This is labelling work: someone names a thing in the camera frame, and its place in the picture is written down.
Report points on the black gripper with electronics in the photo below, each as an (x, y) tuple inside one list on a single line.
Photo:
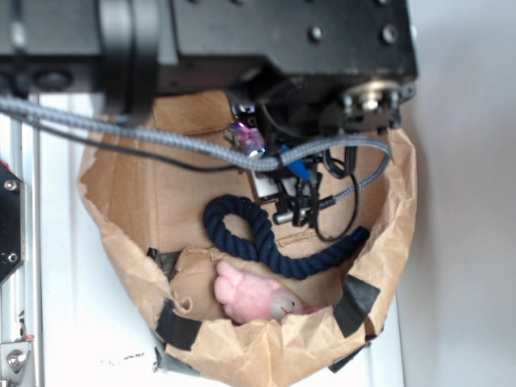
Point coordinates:
[(266, 129)]

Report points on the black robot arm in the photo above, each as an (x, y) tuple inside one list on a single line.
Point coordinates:
[(309, 76)]

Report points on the pink plush bunny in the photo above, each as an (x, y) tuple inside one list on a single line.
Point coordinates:
[(246, 297)]

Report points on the black tape strip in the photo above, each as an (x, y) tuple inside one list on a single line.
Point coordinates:
[(178, 331), (357, 301), (342, 362)]

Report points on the brown paper bag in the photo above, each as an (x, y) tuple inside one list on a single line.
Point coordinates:
[(150, 218)]

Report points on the black tape strip lower left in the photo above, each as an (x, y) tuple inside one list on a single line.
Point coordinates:
[(342, 362)]

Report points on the black tape strip right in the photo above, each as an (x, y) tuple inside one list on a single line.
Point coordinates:
[(178, 331)]

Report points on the aluminium frame rail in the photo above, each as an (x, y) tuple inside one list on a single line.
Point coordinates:
[(22, 353)]

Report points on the black octagonal mount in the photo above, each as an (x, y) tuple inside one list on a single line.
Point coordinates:
[(12, 223)]

